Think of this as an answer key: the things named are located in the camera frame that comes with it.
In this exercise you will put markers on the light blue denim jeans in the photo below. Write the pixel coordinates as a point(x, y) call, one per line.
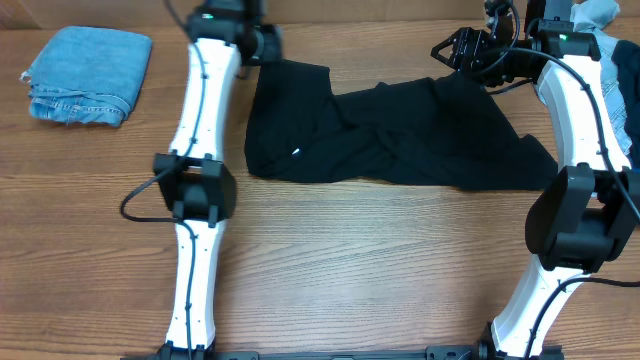
point(592, 17)

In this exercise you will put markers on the folded blue jeans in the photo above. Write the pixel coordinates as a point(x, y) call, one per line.
point(88, 75)

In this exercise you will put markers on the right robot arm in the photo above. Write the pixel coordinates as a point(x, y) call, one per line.
point(585, 217)

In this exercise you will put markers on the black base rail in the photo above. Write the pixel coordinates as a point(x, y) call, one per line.
point(340, 355)

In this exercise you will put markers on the navy blue garment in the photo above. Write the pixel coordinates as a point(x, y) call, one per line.
point(626, 58)

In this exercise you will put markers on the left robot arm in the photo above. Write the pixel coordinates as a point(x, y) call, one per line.
point(197, 187)

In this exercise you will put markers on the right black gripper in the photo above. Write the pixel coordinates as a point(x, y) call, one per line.
point(470, 42)

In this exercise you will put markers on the black t-shirt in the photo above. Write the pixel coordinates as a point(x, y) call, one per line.
point(430, 132)

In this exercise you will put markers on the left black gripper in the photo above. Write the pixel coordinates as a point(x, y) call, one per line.
point(270, 43)

